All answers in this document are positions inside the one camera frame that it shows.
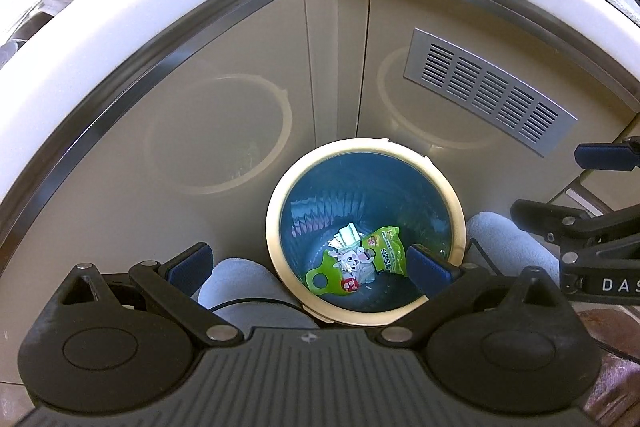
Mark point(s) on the beige cabinet door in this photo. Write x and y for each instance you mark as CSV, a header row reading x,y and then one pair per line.
x,y
150,157
400,32

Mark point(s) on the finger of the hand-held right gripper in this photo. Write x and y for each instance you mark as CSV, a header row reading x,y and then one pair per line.
x,y
590,232
605,156

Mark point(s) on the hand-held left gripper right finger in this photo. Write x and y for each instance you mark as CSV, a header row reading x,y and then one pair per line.
x,y
425,272

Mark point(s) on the silver foil wrapper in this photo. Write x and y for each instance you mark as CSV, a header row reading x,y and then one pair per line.
x,y
346,236

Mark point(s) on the green snack packet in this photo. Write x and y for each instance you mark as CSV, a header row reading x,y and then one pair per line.
x,y
387,249

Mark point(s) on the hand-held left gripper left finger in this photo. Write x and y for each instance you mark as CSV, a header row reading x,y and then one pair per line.
x,y
187,268

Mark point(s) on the green dog-print packet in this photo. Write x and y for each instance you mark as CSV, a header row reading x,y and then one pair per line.
x,y
345,269

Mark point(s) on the grey cabinet vent grille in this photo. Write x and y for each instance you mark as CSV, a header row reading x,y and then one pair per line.
x,y
480,92

